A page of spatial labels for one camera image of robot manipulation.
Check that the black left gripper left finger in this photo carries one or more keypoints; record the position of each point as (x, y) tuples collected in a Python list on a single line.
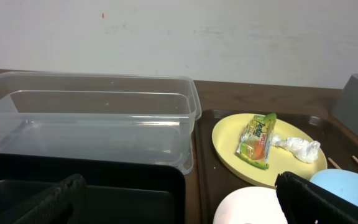
[(62, 203)]

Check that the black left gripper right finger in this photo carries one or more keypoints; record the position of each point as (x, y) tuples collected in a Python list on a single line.
[(304, 202)]

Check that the white tissue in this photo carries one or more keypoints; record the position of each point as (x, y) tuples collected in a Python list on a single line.
[(303, 150)]

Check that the green snack wrapper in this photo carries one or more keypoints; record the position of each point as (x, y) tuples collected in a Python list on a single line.
[(255, 143)]

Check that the yellow plate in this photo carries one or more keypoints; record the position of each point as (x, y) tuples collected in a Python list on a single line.
[(226, 137)]

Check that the white bowl with rice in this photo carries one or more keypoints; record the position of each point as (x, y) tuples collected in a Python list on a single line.
[(250, 205)]

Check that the black plastic bin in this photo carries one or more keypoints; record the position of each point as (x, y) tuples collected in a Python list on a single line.
[(116, 192)]

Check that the light blue bowl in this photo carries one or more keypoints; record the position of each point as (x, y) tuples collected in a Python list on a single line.
[(342, 183)]

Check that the dark brown serving tray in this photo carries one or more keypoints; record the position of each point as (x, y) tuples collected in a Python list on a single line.
[(217, 181)]

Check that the clear plastic bin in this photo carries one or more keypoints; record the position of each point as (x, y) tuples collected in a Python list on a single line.
[(125, 118)]

